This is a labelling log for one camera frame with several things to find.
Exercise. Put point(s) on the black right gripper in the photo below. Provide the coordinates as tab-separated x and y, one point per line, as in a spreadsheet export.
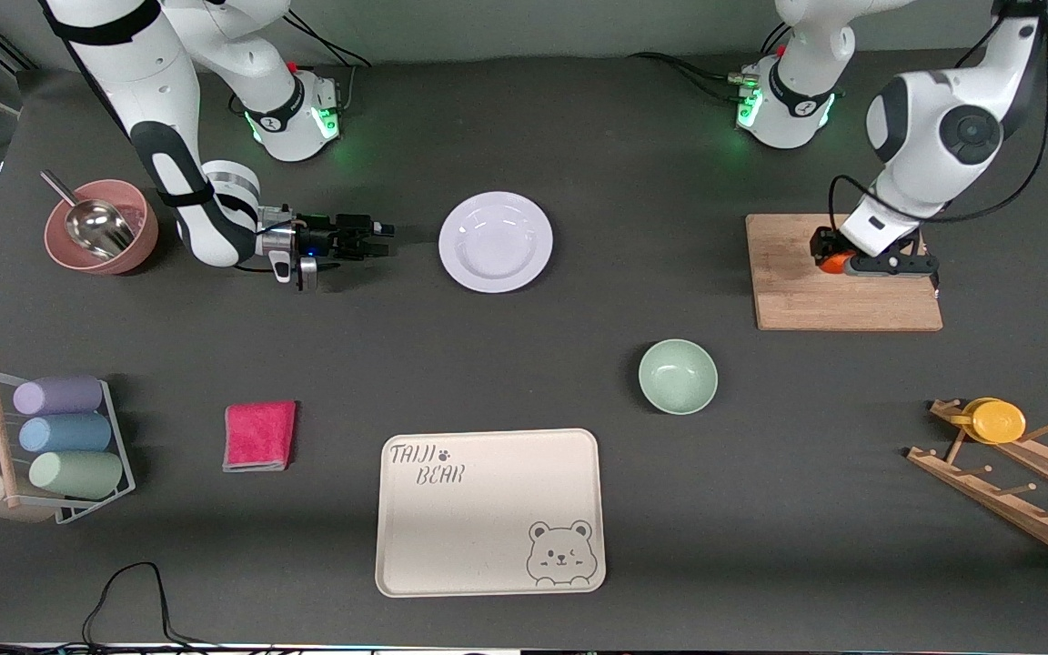
324	232

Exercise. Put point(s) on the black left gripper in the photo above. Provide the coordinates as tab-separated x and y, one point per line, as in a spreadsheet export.
822	244

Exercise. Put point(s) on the orange fruit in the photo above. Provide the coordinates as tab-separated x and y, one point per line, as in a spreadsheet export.
835	264

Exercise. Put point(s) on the white round plate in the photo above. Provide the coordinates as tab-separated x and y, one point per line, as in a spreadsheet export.
495	242

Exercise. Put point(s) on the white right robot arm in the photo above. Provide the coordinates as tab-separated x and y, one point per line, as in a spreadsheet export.
151	82

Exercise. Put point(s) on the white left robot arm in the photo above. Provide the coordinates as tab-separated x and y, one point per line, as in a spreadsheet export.
924	127

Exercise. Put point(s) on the wooden cutting board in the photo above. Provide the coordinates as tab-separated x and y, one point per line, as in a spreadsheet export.
797	305

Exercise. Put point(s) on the pale green bowl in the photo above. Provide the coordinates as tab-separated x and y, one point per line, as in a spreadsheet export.
678	377

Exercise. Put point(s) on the pink folded cloth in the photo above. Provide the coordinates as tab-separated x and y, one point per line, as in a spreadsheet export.
260	437

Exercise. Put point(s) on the pink bowl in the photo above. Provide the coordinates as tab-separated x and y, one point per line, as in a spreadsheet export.
142	241

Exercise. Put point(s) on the yellow cup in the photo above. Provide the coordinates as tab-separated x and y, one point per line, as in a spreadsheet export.
997	421

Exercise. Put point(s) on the metal scoop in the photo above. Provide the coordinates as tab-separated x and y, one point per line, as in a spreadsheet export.
96	227

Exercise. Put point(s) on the wooden peg drying rack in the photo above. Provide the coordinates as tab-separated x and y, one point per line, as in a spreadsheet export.
1006	500

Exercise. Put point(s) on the cream bear print tray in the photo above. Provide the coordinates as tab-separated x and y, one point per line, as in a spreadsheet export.
469	528

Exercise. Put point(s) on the purple cup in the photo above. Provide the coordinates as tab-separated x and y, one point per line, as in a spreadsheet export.
58	396

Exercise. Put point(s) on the blue cup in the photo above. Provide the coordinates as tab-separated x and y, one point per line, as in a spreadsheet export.
65	433

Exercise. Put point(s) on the green cup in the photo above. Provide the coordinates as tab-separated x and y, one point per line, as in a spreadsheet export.
76	474

